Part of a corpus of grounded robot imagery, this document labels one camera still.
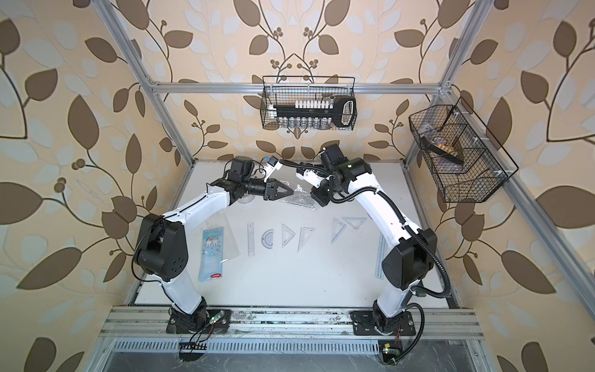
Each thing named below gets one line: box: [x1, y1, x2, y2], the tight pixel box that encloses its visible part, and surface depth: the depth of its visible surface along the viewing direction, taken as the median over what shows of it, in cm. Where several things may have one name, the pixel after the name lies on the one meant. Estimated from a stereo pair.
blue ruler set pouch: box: [198, 227, 224, 283], surface depth 91 cm
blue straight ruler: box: [374, 231, 388, 279], surface depth 91 cm
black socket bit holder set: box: [268, 95, 358, 129], surface depth 86 cm
